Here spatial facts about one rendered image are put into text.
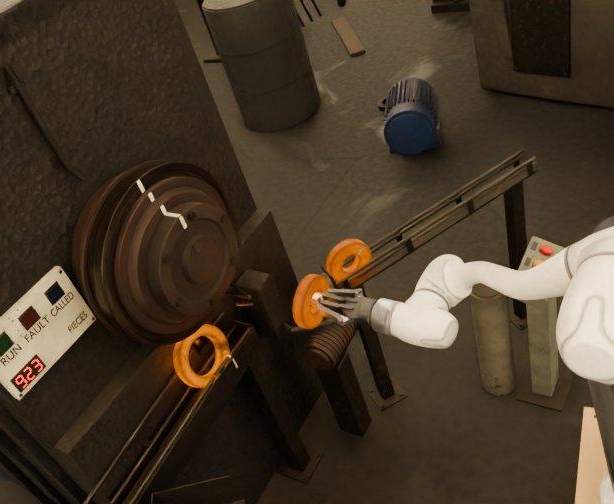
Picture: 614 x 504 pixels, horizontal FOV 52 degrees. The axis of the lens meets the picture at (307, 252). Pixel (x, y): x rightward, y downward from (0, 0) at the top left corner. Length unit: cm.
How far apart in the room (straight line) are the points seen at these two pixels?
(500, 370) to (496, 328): 22
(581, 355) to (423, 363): 156
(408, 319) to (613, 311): 62
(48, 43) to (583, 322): 122
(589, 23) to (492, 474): 239
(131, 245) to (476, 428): 145
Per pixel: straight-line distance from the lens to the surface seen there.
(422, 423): 246
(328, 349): 207
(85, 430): 172
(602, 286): 113
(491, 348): 228
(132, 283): 152
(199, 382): 186
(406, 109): 358
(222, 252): 165
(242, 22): 416
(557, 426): 243
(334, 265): 200
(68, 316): 162
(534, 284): 136
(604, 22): 373
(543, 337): 224
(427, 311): 159
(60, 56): 158
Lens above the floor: 202
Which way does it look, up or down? 38 degrees down
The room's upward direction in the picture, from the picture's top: 19 degrees counter-clockwise
